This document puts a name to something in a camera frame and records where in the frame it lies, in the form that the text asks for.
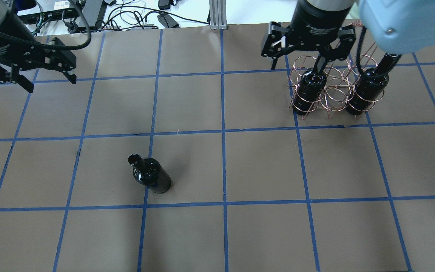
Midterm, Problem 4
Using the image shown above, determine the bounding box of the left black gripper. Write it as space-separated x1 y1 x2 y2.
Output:
0 10 77 93

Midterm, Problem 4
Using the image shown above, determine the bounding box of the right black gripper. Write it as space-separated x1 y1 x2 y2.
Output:
261 0 357 71

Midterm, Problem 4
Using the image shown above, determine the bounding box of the dark wine bottle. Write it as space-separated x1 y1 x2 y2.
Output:
292 54 327 116
128 154 172 194

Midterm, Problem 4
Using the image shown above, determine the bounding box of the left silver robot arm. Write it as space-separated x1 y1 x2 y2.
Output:
0 0 77 93

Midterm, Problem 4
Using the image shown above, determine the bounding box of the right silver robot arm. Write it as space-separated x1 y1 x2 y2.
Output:
261 0 435 73

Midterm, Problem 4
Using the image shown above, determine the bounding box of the dark wine bottle in basket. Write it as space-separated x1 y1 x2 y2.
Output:
292 54 327 116

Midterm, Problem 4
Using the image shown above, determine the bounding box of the black power brick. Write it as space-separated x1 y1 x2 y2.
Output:
157 13 180 29

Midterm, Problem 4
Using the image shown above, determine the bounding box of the copper wire wine basket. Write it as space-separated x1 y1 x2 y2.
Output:
289 35 385 119

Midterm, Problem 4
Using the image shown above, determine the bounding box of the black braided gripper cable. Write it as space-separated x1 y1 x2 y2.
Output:
355 23 376 80

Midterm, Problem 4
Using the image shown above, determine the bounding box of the aluminium frame post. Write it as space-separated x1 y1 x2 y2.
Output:
209 0 228 30

